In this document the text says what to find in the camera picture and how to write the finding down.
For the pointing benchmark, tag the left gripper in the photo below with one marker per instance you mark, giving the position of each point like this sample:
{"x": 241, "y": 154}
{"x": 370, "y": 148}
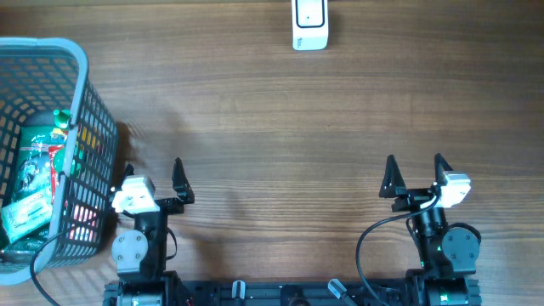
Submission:
{"x": 175, "y": 206}

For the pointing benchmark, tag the small teal snack packet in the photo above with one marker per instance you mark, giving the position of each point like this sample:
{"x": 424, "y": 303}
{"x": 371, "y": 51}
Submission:
{"x": 26, "y": 215}

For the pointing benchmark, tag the red sauce bottle green cap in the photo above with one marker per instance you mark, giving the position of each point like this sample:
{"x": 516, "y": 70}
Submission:
{"x": 62, "y": 119}

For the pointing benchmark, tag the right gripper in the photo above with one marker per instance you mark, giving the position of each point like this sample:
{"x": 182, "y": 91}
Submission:
{"x": 410, "y": 197}

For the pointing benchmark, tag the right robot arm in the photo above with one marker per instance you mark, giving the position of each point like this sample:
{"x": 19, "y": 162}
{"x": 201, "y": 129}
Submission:
{"x": 446, "y": 250}

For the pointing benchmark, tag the large green snack bag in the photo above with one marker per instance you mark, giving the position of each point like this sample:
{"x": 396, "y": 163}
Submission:
{"x": 32, "y": 168}

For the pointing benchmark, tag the red Nescafe coffee stick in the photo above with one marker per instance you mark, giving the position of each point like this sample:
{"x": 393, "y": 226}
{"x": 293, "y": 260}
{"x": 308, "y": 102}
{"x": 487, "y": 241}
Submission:
{"x": 54, "y": 176}

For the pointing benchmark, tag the white barcode scanner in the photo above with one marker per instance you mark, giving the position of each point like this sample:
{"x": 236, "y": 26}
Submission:
{"x": 310, "y": 26}

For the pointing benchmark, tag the grey mesh shopping basket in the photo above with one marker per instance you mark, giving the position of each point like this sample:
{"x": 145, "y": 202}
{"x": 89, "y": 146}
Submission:
{"x": 39, "y": 75}

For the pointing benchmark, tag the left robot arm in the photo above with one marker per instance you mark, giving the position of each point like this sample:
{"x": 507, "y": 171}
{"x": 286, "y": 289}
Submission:
{"x": 141, "y": 253}

